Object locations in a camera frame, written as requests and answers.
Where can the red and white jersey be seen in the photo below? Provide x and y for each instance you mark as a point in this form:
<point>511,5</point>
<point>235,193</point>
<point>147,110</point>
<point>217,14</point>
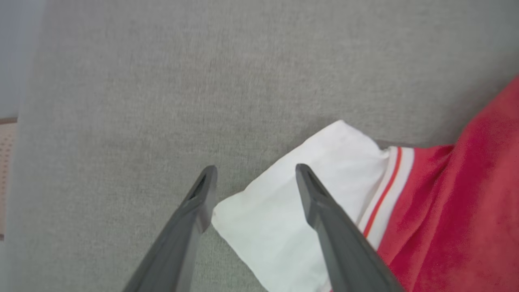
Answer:
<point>446,223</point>

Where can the grey fabric sofa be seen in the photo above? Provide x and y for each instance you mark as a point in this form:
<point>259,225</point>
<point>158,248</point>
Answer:
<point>162,81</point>

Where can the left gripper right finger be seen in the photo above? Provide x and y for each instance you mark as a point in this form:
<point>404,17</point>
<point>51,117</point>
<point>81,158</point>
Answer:
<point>348,251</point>

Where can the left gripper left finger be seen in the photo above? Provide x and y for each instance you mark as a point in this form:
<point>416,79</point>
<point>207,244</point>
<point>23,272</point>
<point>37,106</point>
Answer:
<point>178,243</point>

